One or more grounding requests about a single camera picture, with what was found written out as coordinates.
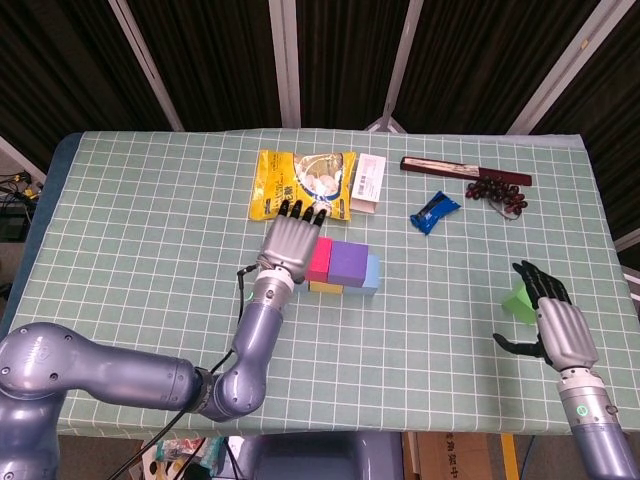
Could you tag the dark red folded fan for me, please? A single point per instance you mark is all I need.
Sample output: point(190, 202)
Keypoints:
point(440, 166)

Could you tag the purple foam cube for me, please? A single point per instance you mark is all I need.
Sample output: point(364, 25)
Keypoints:
point(347, 262)

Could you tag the white metal frame post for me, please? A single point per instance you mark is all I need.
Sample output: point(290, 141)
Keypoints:
point(145, 65)
point(400, 65)
point(285, 60)
point(565, 65)
point(631, 242)
point(20, 157)

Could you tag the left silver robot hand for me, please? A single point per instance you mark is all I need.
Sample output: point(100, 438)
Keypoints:
point(290, 245)

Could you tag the dark red grape bunch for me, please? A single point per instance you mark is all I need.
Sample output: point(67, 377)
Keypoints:
point(490, 190)

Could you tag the yellow marshmallow bag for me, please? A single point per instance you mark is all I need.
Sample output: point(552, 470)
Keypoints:
point(275, 185)

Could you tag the yellow foam cube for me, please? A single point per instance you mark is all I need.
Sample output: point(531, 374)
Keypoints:
point(325, 287)

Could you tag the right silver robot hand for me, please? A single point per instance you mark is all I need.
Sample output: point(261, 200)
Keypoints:
point(560, 325)

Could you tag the blue-grey robot torso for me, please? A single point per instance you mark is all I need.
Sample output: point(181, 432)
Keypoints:
point(320, 457)

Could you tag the green foam cube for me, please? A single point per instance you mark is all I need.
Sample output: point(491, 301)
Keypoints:
point(520, 305)

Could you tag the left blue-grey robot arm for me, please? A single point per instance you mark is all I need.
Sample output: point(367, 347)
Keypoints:
point(150, 370)

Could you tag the dark pleated curtain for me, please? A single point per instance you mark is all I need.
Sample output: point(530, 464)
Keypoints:
point(220, 50)

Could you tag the brown cardboard box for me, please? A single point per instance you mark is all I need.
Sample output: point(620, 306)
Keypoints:
point(450, 457)

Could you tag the green checked tablecloth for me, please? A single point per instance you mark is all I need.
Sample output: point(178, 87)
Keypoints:
point(400, 370)

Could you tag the light blue foam cube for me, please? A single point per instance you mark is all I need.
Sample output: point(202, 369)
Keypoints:
point(372, 275)

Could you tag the blue snack packet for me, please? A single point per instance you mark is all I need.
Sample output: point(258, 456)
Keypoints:
point(432, 212)

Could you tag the pink-red foam cube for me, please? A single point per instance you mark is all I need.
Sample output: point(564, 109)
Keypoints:
point(320, 257)

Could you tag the colourful printed packaging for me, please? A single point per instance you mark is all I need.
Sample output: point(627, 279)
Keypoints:
point(170, 460)

